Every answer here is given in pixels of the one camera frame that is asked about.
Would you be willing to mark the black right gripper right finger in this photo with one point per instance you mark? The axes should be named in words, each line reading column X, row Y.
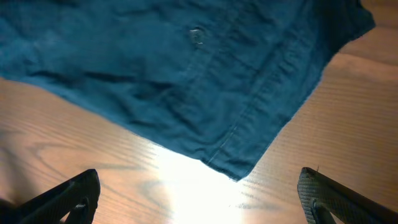
column 323, row 199

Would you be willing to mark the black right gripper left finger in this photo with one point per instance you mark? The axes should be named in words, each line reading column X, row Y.
column 76, row 199

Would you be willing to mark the dark blue denim shorts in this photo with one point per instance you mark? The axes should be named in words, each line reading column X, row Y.
column 213, row 80

